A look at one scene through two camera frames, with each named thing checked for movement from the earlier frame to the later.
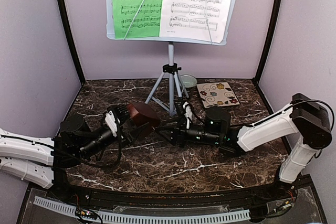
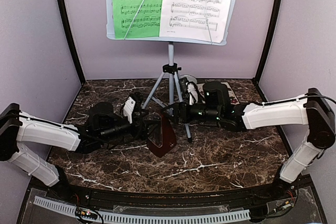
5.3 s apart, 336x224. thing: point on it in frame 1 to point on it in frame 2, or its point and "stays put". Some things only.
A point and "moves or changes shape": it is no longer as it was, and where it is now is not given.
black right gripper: [178, 134] to [177, 113]
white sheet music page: [183, 16] stays put
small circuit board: [85, 213] stays put
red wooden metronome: [143, 114] moves or changes shape
